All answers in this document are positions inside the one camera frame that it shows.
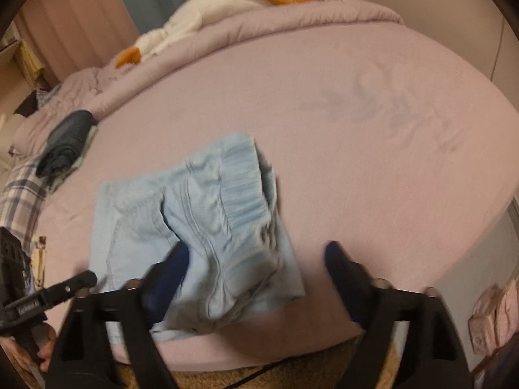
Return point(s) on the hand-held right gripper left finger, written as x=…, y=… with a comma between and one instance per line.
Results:
x=172, y=271

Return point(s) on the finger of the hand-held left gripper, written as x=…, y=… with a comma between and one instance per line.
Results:
x=67, y=287

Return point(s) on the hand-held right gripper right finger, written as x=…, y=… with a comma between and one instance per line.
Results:
x=342, y=269

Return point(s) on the light blue denim pants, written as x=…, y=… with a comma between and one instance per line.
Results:
x=211, y=210

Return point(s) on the person's left hand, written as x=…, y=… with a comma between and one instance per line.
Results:
x=44, y=344

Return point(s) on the plaid checked cloth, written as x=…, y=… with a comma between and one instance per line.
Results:
x=20, y=198

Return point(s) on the brown fluffy rug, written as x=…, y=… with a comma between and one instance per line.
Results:
x=324, y=368

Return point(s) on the pink bed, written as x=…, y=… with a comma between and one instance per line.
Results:
x=365, y=170

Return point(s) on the dark grey folded jeans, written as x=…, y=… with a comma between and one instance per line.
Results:
x=65, y=142

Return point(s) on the pink comforter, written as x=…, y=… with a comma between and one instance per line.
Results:
x=284, y=20

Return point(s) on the pink curtain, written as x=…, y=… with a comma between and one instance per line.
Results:
x=73, y=20

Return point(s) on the white goose plush toy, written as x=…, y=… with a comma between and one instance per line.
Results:
x=211, y=8

